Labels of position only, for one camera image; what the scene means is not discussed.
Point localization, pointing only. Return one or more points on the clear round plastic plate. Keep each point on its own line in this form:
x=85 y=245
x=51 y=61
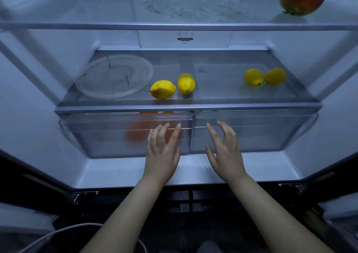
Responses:
x=114 y=76

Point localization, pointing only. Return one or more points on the person's right hand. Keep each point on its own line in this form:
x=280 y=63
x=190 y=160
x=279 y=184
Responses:
x=228 y=160

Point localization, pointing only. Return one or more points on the person's left hand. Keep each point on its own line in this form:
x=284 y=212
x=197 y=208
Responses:
x=160 y=160

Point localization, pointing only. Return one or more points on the black refrigerator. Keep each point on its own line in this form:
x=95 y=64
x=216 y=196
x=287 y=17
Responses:
x=28 y=107

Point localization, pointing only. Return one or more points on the clear crisper drawer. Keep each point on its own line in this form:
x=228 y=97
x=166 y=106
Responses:
x=265 y=135
x=98 y=138

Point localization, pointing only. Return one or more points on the round orange fruit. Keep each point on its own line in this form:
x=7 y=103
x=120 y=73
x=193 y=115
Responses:
x=137 y=132
x=171 y=128

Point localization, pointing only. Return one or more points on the person's left forearm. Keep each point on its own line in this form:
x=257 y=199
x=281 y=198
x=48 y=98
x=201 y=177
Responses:
x=126 y=222

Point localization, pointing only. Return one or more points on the person's grey trouser leg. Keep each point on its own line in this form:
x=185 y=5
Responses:
x=208 y=247

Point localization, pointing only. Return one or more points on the person's right forearm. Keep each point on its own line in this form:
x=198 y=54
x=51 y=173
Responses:
x=277 y=222

